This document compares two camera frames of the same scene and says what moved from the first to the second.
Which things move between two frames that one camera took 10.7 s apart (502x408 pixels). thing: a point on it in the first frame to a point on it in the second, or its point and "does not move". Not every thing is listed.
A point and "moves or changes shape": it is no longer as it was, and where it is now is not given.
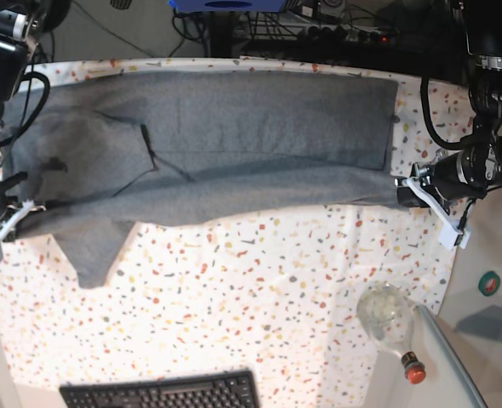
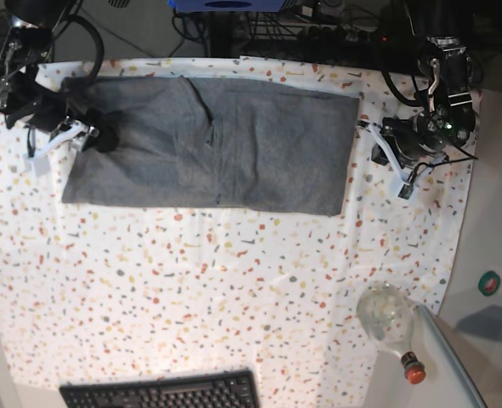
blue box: x=228 y=6 does not move
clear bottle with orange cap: x=385 y=313 does not move
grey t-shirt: x=89 y=155 moves or changes shape
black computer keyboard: x=231 y=389 does not move
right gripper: x=453 y=178 to x=407 y=142
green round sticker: x=488 y=283 does not move
